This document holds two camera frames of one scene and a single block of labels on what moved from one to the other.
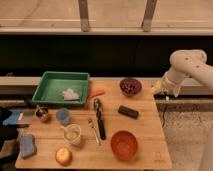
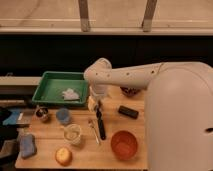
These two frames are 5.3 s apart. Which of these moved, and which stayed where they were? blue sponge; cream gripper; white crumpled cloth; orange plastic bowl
Moved: cream gripper
Stayed: blue sponge; white crumpled cloth; orange plastic bowl
